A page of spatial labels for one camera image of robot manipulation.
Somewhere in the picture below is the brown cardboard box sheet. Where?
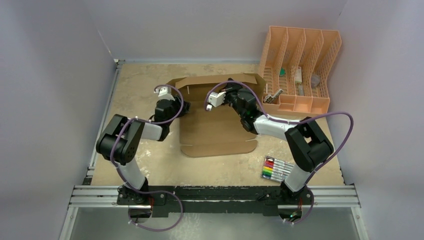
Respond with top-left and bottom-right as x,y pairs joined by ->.
168,73 -> 266,158

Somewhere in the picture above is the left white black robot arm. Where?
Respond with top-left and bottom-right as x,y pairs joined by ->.
95,96 -> 191,205

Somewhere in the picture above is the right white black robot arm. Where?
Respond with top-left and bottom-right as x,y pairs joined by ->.
222,78 -> 334,204

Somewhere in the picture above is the white paper box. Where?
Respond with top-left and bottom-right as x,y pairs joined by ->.
294,66 -> 302,85

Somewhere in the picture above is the black white striped item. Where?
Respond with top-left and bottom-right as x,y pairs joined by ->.
263,88 -> 284,104

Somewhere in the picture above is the green small object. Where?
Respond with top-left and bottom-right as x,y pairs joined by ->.
279,68 -> 287,77

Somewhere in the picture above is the orange plastic file organizer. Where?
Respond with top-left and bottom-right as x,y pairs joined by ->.
258,26 -> 342,116

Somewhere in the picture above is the clear plastic cup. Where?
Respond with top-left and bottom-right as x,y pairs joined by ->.
310,73 -> 322,89

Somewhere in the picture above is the pack of coloured markers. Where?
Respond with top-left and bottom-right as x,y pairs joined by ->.
261,156 -> 294,183

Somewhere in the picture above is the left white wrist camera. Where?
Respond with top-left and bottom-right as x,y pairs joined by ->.
154,86 -> 175,101

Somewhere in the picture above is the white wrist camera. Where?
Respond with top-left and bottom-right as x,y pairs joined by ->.
154,86 -> 175,101
205,91 -> 226,112

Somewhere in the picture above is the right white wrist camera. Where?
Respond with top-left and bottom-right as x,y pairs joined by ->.
205,91 -> 226,112

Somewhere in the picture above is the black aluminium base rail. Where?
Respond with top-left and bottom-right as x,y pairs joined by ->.
69,185 -> 360,218

